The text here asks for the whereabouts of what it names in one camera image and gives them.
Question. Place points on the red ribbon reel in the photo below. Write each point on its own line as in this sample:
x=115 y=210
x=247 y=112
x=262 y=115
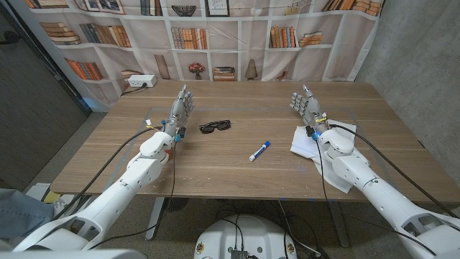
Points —
x=169 y=154

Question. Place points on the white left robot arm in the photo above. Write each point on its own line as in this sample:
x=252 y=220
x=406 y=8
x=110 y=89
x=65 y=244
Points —
x=143 y=169

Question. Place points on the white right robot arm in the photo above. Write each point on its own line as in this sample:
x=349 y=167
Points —
x=352 y=169

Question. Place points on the black sunglasses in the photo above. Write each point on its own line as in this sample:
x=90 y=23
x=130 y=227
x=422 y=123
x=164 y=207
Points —
x=207 y=127

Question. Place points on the printed bookshelf backdrop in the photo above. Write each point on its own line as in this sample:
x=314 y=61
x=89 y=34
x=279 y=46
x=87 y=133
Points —
x=223 y=59

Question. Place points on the white cleaning cloth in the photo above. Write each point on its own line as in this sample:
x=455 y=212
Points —
x=302 y=144

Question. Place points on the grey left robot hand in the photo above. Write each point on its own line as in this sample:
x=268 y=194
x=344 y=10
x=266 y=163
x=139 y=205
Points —
x=179 y=111

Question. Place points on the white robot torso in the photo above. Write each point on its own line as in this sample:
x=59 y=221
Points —
x=248 y=234

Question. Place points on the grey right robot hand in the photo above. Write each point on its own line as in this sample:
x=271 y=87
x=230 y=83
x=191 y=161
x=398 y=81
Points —
x=312 y=109

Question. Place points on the white power strip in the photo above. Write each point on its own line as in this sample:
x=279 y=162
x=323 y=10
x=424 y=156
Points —
x=142 y=80

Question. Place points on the white floor mat with prints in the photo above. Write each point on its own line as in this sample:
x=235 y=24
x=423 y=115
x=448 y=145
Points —
x=36 y=190

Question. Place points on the black round grille under table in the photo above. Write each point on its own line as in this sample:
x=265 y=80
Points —
x=178 y=204

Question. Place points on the blue and white marker pen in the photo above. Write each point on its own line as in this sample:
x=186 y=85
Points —
x=259 y=151

